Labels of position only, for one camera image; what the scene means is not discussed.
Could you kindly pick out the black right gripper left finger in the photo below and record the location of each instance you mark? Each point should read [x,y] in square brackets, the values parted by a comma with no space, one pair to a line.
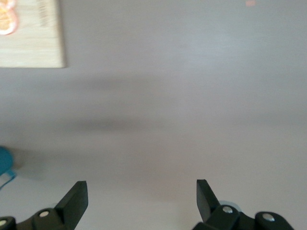
[72,208]

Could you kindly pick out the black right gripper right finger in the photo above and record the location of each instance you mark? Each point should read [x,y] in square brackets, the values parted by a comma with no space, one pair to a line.
[211,210]

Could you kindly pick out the teal cup with yellow inside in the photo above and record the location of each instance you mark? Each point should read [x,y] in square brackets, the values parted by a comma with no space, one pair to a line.
[6,160]

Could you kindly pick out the brown table mat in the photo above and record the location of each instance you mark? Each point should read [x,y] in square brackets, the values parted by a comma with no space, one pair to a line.
[168,95]

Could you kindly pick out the orange slice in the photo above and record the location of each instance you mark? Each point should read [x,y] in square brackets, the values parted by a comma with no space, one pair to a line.
[6,22]

